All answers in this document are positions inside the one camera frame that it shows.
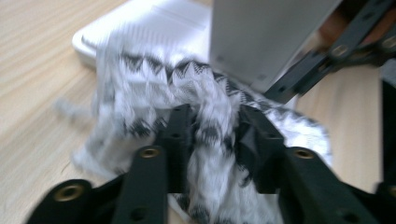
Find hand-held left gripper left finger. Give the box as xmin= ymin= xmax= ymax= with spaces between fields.
xmin=154 ymin=103 xmax=196 ymax=194

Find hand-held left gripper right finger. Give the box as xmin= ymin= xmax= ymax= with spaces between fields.
xmin=236 ymin=104 xmax=287 ymax=194

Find white and grey patterned cloth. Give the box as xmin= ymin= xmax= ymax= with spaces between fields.
xmin=53 ymin=29 xmax=333 ymax=224

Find white desk lamp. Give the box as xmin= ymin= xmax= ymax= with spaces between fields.
xmin=71 ymin=0 xmax=344 ymax=94

